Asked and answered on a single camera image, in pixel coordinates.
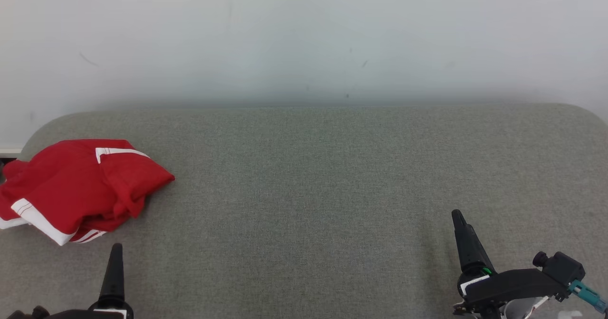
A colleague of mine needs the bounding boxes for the red Bulls 23 shorts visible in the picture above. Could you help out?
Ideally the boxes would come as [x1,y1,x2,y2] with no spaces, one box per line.
[0,140,143,246]

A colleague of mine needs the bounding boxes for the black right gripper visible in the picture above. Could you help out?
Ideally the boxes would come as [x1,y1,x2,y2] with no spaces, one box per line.
[451,209,569,319]

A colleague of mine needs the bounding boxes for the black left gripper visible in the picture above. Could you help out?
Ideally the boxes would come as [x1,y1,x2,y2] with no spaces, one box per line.
[47,243,134,319]

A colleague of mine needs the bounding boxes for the black cable teal plug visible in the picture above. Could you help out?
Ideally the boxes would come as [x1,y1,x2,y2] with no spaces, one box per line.
[568,280,608,314]

